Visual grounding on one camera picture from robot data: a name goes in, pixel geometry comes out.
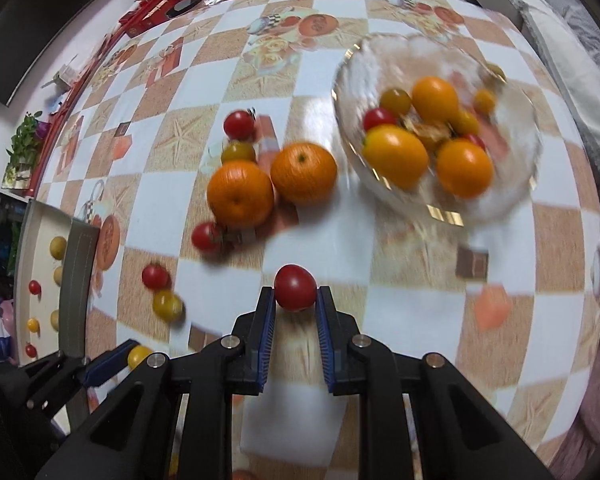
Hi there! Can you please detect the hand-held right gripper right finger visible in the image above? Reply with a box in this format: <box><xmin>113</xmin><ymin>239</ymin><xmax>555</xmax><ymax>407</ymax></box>
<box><xmin>316</xmin><ymin>286</ymin><xmax>556</xmax><ymax>480</ymax></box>

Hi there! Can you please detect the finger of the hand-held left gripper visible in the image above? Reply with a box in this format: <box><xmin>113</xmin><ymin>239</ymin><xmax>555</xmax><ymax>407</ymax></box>
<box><xmin>17</xmin><ymin>339</ymin><xmax>140</xmax><ymax>418</ymax></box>

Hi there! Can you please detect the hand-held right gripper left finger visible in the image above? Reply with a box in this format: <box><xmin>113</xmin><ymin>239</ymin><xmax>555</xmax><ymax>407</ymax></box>
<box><xmin>35</xmin><ymin>287</ymin><xmax>276</xmax><ymax>480</ymax></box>

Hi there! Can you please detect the white tray with grey rim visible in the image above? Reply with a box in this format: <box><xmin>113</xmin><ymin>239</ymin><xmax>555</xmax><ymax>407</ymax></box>
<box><xmin>11</xmin><ymin>199</ymin><xmax>102</xmax><ymax>433</ymax></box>

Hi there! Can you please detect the clear glass bowl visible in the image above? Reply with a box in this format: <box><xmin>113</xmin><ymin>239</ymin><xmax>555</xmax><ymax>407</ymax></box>
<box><xmin>332</xmin><ymin>32</ymin><xmax>543</xmax><ymax>228</ymax></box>

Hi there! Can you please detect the checkered printed tablecloth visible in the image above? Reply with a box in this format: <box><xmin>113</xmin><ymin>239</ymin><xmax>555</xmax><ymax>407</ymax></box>
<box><xmin>30</xmin><ymin>0</ymin><xmax>600</xmax><ymax>480</ymax></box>

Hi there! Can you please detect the cluttered storage shelf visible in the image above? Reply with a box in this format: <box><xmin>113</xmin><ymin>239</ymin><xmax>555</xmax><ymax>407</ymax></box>
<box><xmin>0</xmin><ymin>185</ymin><xmax>28</xmax><ymax>275</ymax></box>

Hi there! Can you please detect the potted green plant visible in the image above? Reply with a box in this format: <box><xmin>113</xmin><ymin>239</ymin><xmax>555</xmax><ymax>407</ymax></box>
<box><xmin>4</xmin><ymin>112</ymin><xmax>49</xmax><ymax>190</ymax></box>

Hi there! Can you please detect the pink fuzzy clothing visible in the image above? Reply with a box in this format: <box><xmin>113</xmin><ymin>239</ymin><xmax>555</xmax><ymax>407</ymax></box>
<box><xmin>550</xmin><ymin>330</ymin><xmax>600</xmax><ymax>480</ymax></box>

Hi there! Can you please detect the small white carton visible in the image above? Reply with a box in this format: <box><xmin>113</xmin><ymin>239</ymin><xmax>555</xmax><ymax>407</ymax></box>
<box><xmin>44</xmin><ymin>64</ymin><xmax>82</xmax><ymax>92</ymax></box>

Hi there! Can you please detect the black television screen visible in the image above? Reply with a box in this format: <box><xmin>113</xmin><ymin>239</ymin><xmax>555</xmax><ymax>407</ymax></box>
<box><xmin>0</xmin><ymin>0</ymin><xmax>147</xmax><ymax>107</ymax></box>

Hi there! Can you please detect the red gift box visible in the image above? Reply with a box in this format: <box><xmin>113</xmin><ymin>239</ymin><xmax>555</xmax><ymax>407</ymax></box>
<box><xmin>120</xmin><ymin>0</ymin><xmax>208</xmax><ymax>37</ymax></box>

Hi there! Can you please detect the grey quilted blanket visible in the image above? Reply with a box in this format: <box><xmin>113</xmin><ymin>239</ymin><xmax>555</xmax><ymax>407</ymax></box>
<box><xmin>522</xmin><ymin>0</ymin><xmax>600</xmax><ymax>88</ymax></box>

